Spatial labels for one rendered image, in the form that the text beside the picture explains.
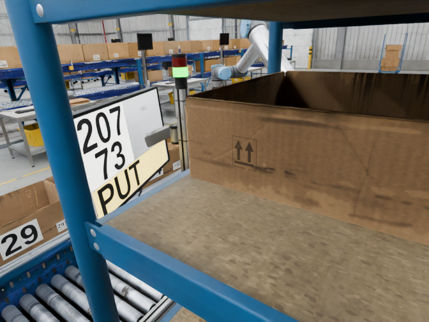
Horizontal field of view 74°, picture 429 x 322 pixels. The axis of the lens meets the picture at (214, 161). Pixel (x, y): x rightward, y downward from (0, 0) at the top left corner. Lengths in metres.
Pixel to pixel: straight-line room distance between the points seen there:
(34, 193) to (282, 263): 1.61
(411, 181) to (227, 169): 0.17
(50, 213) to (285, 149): 1.32
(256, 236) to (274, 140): 0.09
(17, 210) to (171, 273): 1.57
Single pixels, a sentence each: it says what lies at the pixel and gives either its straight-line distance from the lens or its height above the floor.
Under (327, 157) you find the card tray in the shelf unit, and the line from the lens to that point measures 0.27.
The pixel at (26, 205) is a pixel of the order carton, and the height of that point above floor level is 0.95.
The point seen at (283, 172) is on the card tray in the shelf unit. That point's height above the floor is 1.58.
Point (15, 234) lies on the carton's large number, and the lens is 1.47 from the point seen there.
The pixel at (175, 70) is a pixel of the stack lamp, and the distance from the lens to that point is 0.99.
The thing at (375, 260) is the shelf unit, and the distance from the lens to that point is 0.26.
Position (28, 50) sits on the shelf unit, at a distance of 0.26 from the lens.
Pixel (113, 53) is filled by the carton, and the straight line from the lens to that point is 7.23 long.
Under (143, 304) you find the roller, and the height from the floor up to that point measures 0.74.
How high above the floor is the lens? 1.70
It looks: 23 degrees down
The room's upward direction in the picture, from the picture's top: 2 degrees counter-clockwise
